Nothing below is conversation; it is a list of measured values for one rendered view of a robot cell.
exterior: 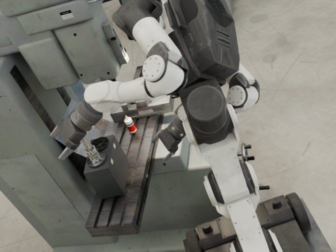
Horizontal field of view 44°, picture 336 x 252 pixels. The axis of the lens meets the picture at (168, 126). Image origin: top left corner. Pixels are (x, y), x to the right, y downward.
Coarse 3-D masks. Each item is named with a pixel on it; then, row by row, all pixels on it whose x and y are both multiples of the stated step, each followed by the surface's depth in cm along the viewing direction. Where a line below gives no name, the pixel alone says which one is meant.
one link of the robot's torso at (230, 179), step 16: (192, 144) 149; (208, 144) 150; (224, 144) 149; (208, 160) 151; (224, 160) 152; (240, 160) 163; (208, 176) 164; (224, 176) 156; (240, 176) 157; (224, 192) 159; (240, 192) 160
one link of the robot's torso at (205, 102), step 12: (204, 84) 133; (216, 84) 129; (180, 96) 131; (192, 96) 123; (204, 96) 123; (216, 96) 122; (192, 108) 122; (204, 108) 122; (216, 108) 121; (192, 120) 126; (204, 120) 121; (216, 120) 123; (204, 132) 132; (216, 132) 133
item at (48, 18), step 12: (72, 0) 167; (84, 0) 166; (36, 12) 172; (48, 12) 171; (60, 12) 170; (72, 12) 169; (84, 12) 169; (96, 12) 174; (24, 24) 176; (36, 24) 176; (48, 24) 175; (60, 24) 174
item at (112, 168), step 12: (96, 144) 194; (108, 144) 192; (108, 156) 186; (120, 156) 198; (84, 168) 185; (96, 168) 182; (108, 168) 181; (120, 168) 195; (96, 180) 186; (108, 180) 185; (120, 180) 191; (96, 192) 191; (108, 192) 191; (120, 192) 191
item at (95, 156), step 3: (96, 150) 182; (90, 153) 180; (93, 153) 180; (96, 153) 182; (90, 156) 181; (93, 156) 181; (96, 156) 182; (99, 156) 184; (90, 159) 183; (93, 159) 182; (96, 159) 183; (99, 159) 184; (93, 162) 184
